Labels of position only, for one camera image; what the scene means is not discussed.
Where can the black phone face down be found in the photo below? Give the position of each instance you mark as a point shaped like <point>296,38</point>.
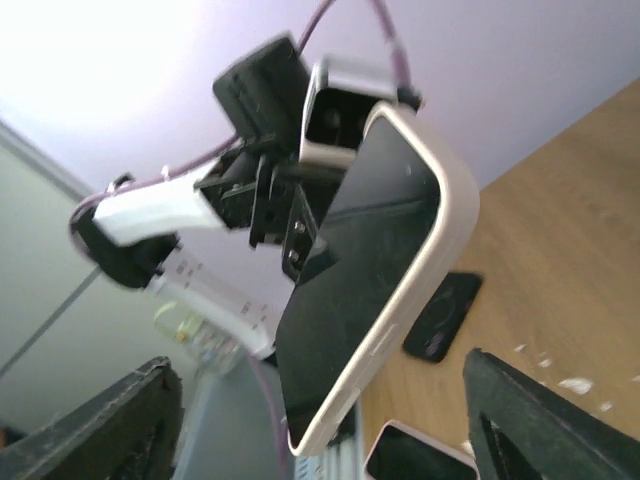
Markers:
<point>435,329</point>

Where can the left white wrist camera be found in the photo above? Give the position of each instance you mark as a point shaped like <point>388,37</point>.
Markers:
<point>340,95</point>

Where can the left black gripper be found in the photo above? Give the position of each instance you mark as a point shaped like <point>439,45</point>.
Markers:
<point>288,209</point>

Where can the white debris pile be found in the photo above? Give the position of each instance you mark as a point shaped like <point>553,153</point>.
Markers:
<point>577,385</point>

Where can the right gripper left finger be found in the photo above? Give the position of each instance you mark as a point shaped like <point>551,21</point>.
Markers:
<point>129,430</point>

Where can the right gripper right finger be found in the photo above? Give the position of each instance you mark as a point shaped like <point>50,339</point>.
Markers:
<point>520,429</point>

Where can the phone in pink case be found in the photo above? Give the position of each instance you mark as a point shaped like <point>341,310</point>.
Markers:
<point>402,452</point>

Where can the beige phone case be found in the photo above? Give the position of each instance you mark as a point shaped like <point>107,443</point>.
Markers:
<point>455,222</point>

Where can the black smartphone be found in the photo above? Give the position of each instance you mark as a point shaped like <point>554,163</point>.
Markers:
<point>378,221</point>

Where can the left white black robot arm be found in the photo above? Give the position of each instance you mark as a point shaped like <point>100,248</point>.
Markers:
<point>131,232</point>

